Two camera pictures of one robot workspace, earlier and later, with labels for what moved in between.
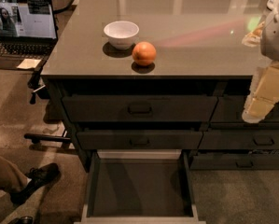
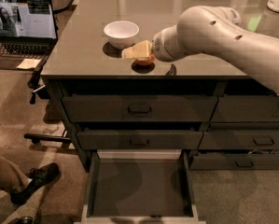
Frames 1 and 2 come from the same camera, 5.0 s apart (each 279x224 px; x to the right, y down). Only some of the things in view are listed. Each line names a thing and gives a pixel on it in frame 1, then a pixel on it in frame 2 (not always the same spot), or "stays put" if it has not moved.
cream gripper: (276, 37) -> (158, 47)
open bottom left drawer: (139, 187) stays put
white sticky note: (28, 63) stays put
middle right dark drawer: (244, 139) stays put
